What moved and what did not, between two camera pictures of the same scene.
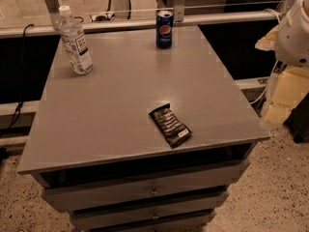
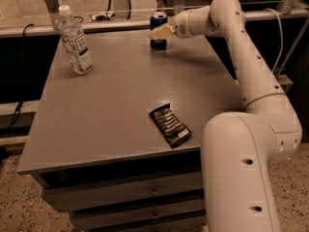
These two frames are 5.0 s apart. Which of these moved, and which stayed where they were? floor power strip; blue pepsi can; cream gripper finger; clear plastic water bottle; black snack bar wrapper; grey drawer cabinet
Moved: blue pepsi can; cream gripper finger
Stayed: clear plastic water bottle; black snack bar wrapper; grey drawer cabinet; floor power strip
